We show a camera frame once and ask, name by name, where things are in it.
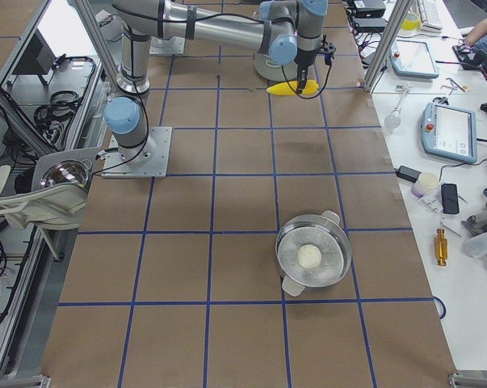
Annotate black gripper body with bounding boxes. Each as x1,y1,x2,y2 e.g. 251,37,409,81
294,35,335,80

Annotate yellow toy corn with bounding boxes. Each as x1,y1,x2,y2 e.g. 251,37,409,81
267,79,319,96

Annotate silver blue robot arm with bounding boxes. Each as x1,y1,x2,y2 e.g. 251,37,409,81
104,1,334,177

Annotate pale green steel pot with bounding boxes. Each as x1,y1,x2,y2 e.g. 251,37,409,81
275,210,352,297

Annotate glass pot lid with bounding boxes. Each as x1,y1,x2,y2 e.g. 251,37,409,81
276,224,348,288

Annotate blue teach pendant far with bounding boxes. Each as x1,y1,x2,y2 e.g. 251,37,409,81
390,39,439,79

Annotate blue teach pendant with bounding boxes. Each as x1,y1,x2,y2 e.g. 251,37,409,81
390,39,439,79
420,102,477,164

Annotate yellow tape roll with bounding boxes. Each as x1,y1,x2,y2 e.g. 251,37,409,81
401,12,420,31

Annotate white keyboard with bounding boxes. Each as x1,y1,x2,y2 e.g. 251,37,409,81
415,0,443,32

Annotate black power adapter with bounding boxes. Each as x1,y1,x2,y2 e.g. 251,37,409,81
395,166,421,183

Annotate blue teach pendant near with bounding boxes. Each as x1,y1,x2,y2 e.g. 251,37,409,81
420,102,477,164

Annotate white plastic cup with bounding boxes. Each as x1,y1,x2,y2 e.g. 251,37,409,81
411,172,440,198

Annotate black smartphone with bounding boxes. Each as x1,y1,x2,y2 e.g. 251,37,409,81
441,183,460,215

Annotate gold metal cylinder tool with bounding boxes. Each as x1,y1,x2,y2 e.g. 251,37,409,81
434,228,448,267

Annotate clear plastic bottle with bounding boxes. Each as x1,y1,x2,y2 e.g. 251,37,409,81
462,232,487,258

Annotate chrome dome lamp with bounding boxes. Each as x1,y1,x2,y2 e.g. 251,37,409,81
31,147,100,191

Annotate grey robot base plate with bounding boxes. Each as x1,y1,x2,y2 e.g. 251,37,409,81
100,127,172,179

